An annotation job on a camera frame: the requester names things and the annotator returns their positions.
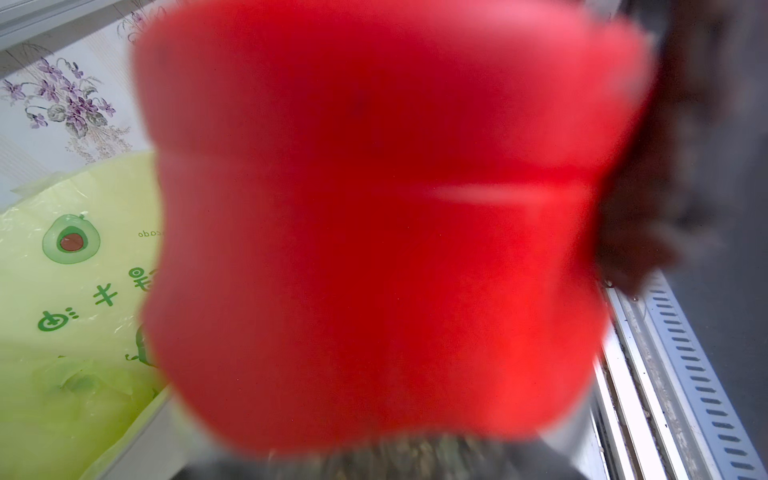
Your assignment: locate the red-lid tea jar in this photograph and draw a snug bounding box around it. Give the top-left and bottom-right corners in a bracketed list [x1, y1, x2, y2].
[132, 1, 654, 479]

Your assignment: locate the white trash bin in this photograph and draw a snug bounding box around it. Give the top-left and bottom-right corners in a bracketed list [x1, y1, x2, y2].
[80, 387, 187, 479]

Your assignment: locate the aluminium rail frame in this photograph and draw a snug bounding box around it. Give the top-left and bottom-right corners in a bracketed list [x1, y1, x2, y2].
[593, 273, 767, 479]

